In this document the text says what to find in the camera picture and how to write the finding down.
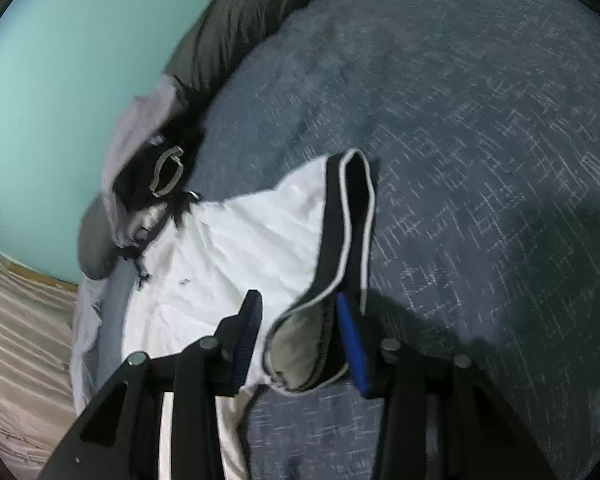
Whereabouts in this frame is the pile of grey black clothes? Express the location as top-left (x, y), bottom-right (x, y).
top-left (102, 77), bottom-right (206, 251)

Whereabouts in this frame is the lavender bed sheet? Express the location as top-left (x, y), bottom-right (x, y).
top-left (69, 260), bottom-right (131, 411)

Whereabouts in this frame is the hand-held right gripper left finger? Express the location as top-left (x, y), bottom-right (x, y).
top-left (37, 289), bottom-right (263, 480)

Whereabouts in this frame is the blue woven bedspread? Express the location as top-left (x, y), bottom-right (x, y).
top-left (97, 0), bottom-right (600, 480)

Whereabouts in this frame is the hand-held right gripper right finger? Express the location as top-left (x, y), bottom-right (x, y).
top-left (336, 292), bottom-right (556, 480)

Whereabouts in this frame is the white polo shirt black collar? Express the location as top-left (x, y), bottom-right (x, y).
top-left (122, 149), bottom-right (378, 480)

